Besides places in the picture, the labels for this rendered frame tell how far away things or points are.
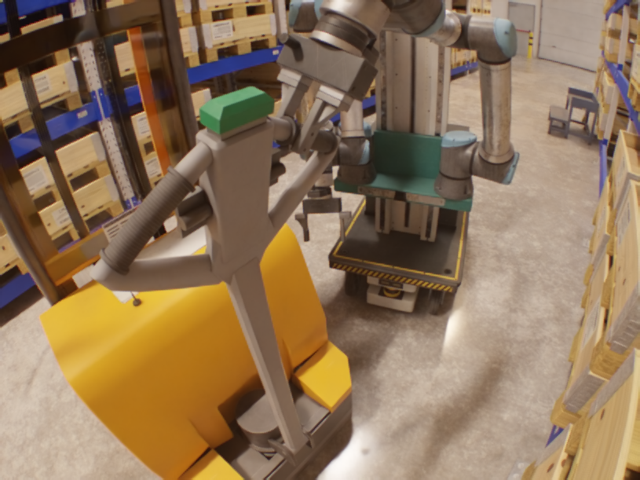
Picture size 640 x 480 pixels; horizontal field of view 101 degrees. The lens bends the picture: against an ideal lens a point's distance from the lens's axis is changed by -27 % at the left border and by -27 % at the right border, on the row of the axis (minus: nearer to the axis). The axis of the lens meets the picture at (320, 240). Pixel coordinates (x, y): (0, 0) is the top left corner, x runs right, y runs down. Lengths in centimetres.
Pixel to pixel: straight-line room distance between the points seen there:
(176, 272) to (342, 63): 34
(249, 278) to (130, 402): 55
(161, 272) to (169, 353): 55
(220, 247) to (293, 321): 73
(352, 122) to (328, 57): 87
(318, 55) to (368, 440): 146
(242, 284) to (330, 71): 35
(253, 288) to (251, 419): 68
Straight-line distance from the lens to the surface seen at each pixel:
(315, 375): 136
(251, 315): 65
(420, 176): 178
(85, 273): 232
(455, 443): 167
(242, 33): 340
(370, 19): 49
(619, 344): 116
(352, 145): 134
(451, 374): 184
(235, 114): 40
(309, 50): 51
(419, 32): 65
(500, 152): 146
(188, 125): 122
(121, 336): 97
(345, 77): 47
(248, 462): 133
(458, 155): 155
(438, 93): 168
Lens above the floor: 151
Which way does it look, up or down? 36 degrees down
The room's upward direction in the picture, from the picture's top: 5 degrees counter-clockwise
